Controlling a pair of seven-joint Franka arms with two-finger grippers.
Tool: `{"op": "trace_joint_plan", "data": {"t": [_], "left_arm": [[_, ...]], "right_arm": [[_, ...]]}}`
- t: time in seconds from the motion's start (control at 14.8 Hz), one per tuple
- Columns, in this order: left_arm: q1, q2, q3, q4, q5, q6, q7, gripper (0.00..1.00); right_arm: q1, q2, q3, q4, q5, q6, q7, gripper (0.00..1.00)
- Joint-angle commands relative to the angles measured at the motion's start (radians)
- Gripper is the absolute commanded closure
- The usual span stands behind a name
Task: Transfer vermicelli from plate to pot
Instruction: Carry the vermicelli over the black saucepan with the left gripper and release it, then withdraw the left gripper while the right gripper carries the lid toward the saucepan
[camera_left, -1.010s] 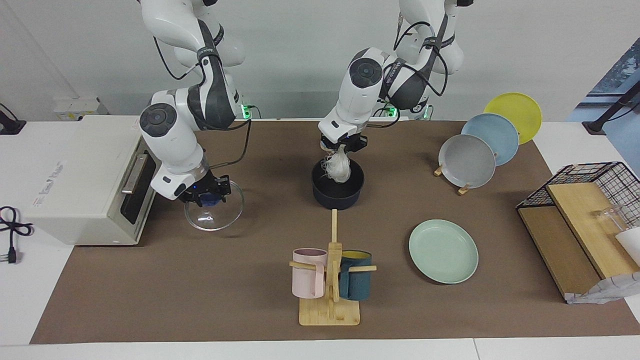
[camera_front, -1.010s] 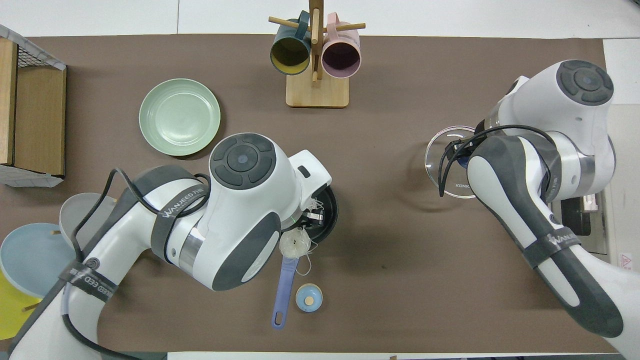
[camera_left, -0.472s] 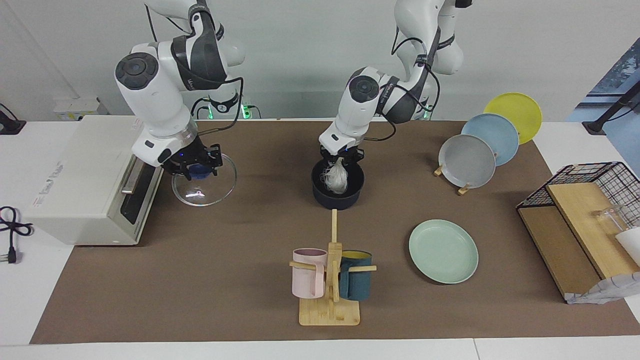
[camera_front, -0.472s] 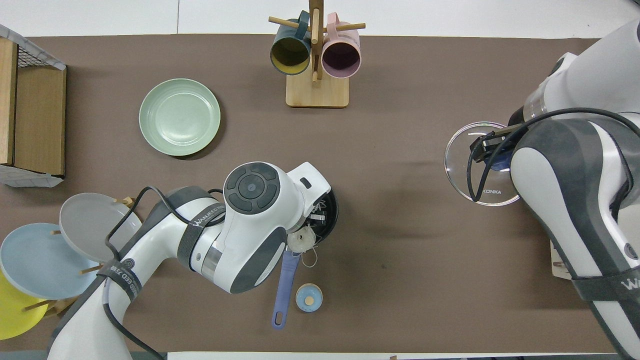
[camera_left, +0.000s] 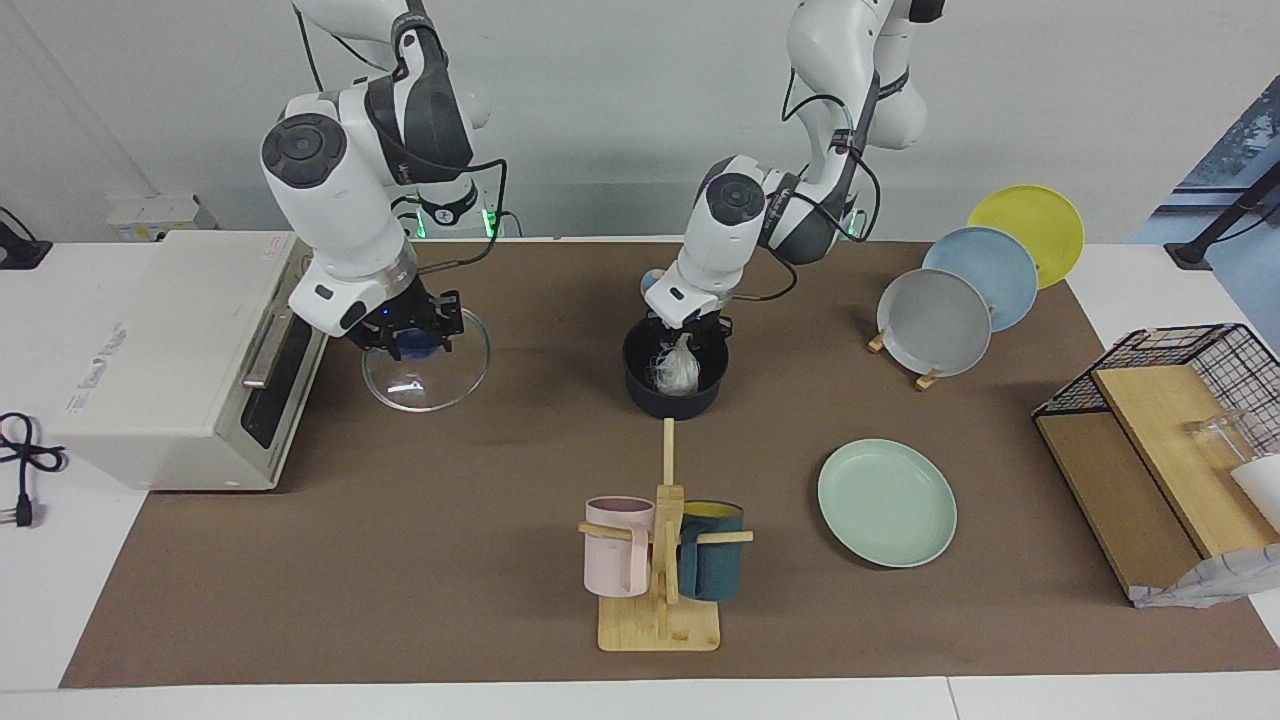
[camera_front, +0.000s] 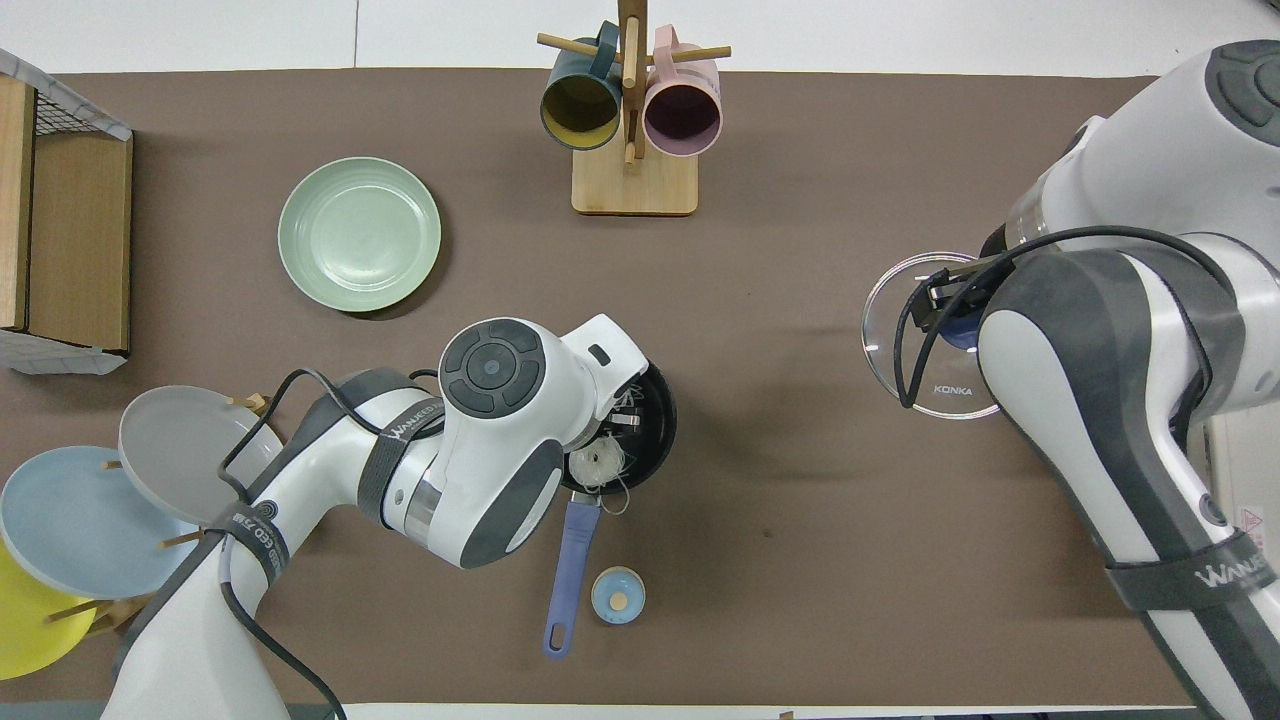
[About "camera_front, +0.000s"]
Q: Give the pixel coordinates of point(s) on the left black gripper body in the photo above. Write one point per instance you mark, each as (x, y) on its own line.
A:
(620, 410)

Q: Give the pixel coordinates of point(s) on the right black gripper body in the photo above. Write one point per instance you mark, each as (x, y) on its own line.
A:
(955, 288)

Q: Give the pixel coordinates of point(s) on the glass lid blue knob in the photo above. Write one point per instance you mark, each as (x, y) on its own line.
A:
(900, 300)

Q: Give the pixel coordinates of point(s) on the white vermicelli bundle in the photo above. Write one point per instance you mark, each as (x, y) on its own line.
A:
(597, 465)

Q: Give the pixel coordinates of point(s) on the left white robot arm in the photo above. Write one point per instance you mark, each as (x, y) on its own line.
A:
(480, 450)

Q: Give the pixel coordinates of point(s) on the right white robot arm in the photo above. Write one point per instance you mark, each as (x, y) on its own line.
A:
(1100, 400)

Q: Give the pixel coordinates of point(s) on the light green plate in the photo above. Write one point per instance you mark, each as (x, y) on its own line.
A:
(360, 235)

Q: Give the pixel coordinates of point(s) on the wooden plate rack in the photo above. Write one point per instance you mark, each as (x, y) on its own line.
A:
(250, 403)

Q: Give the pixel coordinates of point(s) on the grey plate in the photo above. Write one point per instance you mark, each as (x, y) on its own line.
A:
(180, 450)

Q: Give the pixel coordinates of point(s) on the light blue plate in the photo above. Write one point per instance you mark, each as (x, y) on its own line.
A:
(80, 525)

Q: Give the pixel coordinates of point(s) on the yellow plate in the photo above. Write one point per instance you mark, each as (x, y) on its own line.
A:
(25, 630)

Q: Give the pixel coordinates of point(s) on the brown table mat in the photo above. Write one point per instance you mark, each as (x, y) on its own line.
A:
(800, 520)

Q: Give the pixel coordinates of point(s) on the wooden mug tree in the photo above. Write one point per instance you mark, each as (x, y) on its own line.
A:
(634, 185)

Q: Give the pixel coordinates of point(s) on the pink mug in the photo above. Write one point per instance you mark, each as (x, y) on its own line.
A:
(682, 118)

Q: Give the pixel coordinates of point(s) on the dark teal mug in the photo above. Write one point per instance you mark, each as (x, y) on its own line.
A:
(580, 112)

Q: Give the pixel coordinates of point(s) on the beige toaster oven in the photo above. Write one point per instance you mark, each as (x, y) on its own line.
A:
(1255, 480)

